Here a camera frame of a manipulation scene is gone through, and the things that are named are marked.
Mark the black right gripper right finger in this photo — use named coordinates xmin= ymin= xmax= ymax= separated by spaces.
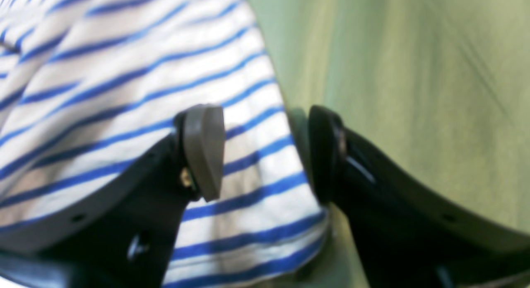
xmin=307 ymin=106 xmax=530 ymax=288

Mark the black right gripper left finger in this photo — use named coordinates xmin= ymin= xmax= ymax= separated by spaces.
xmin=1 ymin=104 xmax=226 ymax=288

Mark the blue white striped t-shirt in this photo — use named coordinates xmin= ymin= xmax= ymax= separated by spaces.
xmin=1 ymin=0 xmax=328 ymax=288

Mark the green table cloth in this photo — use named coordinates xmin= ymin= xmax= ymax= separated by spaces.
xmin=244 ymin=0 xmax=530 ymax=288

